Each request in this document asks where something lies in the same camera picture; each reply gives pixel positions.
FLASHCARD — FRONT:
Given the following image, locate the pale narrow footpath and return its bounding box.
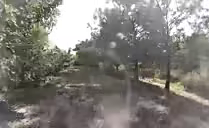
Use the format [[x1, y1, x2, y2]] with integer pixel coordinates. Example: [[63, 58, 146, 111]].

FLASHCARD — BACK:
[[138, 77, 209, 108]]

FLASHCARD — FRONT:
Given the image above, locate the wood of trees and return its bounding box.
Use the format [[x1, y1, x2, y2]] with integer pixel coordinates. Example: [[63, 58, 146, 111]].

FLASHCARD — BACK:
[[0, 0, 209, 91]]

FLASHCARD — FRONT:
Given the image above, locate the thin dark tree trunk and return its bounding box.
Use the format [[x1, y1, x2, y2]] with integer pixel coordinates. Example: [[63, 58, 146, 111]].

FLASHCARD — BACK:
[[164, 19, 172, 94]]

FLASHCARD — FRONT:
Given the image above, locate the dirt ground with leaf litter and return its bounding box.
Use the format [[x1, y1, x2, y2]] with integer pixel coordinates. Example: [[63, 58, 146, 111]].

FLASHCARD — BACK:
[[0, 68, 209, 128]]

